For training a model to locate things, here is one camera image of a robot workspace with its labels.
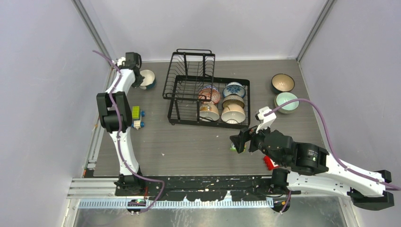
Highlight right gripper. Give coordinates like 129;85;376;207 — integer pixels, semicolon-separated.
229;119;284;166

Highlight dark teal bowl white foot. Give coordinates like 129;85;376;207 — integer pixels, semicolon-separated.
139;70;157;90

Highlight blue white patterned bowl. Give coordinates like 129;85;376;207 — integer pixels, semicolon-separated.
222;82;246;98

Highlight mint green bowl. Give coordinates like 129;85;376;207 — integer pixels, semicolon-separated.
274;92;299;114

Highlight black wire dish rack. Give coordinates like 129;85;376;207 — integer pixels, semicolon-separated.
162;48;251;129

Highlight teal bowl tan interior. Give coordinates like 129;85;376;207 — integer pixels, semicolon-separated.
271;73;296;94

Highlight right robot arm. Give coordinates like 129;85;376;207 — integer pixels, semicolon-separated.
230;128;395;211

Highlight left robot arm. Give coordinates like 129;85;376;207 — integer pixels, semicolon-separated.
96;52;145;196

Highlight green owl block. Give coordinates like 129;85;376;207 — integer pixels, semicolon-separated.
230;143;237;152

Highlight cream bowl right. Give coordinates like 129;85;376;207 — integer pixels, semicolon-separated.
221;104;246;124

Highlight cream bowl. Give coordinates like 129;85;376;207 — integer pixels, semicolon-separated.
199;103;220;122
221;104;246;124

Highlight yellow blue toy block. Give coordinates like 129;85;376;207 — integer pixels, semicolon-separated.
131;106;145;130

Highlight red grid block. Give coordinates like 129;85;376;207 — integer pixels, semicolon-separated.
263;156;280;171

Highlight brown rimmed stacked bowl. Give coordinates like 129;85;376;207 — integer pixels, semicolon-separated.
222;94;245;108

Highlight cream bowl left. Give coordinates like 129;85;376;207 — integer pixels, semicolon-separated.
199;103;220;122

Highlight red patterned bowl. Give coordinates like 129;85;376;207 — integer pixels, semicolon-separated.
198;87;221;104

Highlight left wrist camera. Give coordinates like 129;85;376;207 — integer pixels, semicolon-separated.
114;57;126;68

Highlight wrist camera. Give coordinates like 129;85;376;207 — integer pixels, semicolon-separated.
255;106;277;133
114;57;126;68

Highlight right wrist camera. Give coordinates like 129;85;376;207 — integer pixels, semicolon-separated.
255;106;277;133

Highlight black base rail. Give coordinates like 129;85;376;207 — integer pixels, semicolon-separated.
138;175;301;203

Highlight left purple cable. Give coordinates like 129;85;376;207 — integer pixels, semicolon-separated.
92;50;166;214

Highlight purple cable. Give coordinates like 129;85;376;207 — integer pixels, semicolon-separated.
92;50;166;214
264;98;401;192

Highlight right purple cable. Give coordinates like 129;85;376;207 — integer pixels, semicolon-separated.
264;98;401;192

